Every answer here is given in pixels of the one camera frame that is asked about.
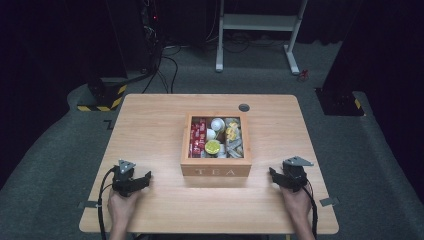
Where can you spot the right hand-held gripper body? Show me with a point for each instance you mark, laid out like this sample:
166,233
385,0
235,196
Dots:
295,175

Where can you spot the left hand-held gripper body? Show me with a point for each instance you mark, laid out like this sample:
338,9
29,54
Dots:
121,176

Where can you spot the wooden tea box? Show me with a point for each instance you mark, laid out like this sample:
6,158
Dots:
216,168

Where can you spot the person's right hand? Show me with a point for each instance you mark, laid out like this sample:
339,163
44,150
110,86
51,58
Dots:
296,205

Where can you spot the person's left hand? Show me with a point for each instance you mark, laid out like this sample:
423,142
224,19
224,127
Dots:
120,208

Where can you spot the grey tape strip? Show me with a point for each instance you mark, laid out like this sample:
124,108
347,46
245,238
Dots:
329,201
88,204

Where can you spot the bundle of grey sachets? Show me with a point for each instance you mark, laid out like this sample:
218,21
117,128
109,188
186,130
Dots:
234,147

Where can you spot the white capsule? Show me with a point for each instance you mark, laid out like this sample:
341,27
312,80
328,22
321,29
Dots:
222,152
210,134
217,124

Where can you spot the yellow printed clear packet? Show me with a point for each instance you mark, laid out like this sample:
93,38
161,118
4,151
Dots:
232,130

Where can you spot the bundle of red sachets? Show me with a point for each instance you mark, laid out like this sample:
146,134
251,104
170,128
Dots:
197,138

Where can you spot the grey table grommet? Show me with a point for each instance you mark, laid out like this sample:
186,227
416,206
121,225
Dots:
244,107

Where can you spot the black base with hazard stripes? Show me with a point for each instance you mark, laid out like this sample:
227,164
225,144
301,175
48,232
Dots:
105,95

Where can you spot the black base with yellow mark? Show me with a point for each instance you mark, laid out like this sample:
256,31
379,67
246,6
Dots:
338,103

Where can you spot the small red floor object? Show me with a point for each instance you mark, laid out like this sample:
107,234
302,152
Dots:
302,75

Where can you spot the white metal stand frame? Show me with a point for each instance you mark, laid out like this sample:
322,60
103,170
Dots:
256,22

